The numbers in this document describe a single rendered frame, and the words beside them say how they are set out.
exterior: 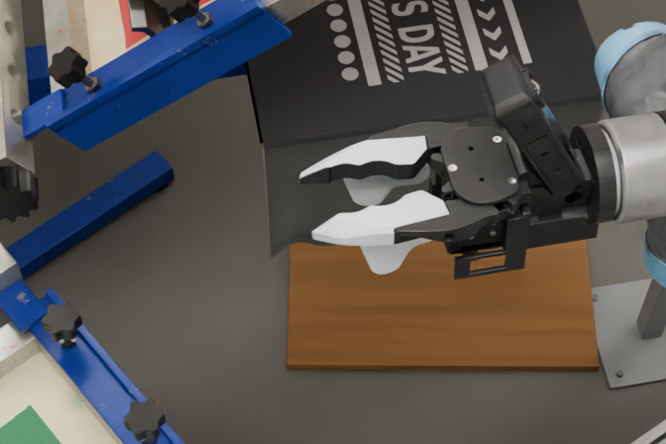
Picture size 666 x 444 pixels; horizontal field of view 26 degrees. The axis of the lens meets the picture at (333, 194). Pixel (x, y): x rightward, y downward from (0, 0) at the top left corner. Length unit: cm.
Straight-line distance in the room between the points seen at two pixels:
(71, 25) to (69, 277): 122
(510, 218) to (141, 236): 202
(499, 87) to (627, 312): 200
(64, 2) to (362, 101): 42
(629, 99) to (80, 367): 79
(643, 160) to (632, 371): 185
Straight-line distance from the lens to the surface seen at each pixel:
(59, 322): 167
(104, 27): 180
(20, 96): 176
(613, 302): 292
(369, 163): 101
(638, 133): 102
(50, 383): 176
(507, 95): 93
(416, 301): 285
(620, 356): 286
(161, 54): 164
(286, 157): 194
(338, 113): 194
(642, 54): 120
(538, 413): 279
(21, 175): 167
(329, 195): 204
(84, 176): 308
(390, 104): 195
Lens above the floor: 250
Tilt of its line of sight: 56 degrees down
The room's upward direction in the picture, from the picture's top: straight up
